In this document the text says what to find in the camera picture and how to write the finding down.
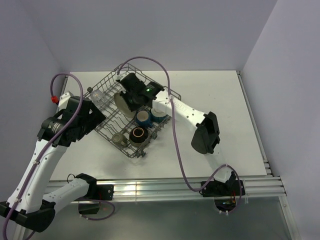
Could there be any grey ceramic plate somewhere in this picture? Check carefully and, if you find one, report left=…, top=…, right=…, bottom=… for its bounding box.
left=113, top=92, right=135, bottom=119

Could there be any clear plastic cup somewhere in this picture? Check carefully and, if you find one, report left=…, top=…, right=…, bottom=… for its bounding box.
left=90, top=89, right=108, bottom=107

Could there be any dark blue mug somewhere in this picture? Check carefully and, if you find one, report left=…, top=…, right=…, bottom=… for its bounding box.
left=135, top=110, right=153, bottom=128

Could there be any teal and white bowl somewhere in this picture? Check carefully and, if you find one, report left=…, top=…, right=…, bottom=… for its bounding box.
left=150, top=108, right=167, bottom=123

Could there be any grey ceramic cup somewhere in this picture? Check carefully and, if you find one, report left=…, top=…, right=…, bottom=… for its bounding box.
left=111, top=132, right=128, bottom=147

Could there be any brown patterned bowl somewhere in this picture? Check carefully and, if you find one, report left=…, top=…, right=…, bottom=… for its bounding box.
left=129, top=126, right=149, bottom=147

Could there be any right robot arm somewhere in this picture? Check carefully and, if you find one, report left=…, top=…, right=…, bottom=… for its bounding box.
left=116, top=72, right=236, bottom=195

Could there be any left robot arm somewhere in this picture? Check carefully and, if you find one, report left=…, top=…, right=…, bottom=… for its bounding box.
left=0, top=96, right=106, bottom=233

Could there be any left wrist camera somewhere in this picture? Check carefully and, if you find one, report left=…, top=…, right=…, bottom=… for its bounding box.
left=51, top=91, right=74, bottom=109

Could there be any grey wire dish rack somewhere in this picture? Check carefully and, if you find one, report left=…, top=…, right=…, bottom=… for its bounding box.
left=72, top=70, right=171, bottom=158

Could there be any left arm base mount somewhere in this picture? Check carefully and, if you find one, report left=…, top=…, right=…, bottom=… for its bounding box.
left=78, top=184, right=116, bottom=221

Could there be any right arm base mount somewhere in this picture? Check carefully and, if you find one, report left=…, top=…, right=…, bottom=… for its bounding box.
left=199, top=171, right=246, bottom=197

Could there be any aluminium mounting rail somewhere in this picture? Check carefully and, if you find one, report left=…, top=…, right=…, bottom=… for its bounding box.
left=44, top=176, right=287, bottom=203

